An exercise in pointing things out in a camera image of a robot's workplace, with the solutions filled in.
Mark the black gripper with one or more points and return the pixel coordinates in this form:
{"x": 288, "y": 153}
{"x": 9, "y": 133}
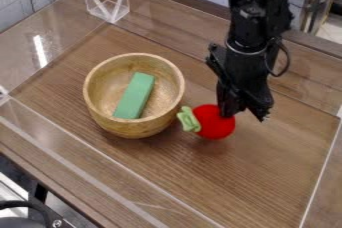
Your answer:
{"x": 242, "y": 74}

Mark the red plush strawberry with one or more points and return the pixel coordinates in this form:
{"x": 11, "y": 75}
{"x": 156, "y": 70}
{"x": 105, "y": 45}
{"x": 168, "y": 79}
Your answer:
{"x": 204, "y": 120}

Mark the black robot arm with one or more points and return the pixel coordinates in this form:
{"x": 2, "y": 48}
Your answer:
{"x": 258, "y": 20}

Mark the wooden bowl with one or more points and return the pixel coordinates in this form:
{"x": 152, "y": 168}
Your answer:
{"x": 106, "y": 83}

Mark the green rectangular block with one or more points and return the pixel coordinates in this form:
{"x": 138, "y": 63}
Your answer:
{"x": 135, "y": 96}

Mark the metal table leg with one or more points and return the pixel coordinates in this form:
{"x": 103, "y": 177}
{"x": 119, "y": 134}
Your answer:
{"x": 314, "y": 14}

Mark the clear acrylic tray wall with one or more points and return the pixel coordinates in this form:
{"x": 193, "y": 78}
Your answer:
{"x": 114, "y": 196}

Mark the clear acrylic corner bracket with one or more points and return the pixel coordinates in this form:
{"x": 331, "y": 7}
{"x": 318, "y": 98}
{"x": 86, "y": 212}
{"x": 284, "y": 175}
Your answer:
{"x": 109, "y": 10}

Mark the black table leg bracket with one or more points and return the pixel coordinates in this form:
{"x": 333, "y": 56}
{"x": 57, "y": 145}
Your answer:
{"x": 53, "y": 219}

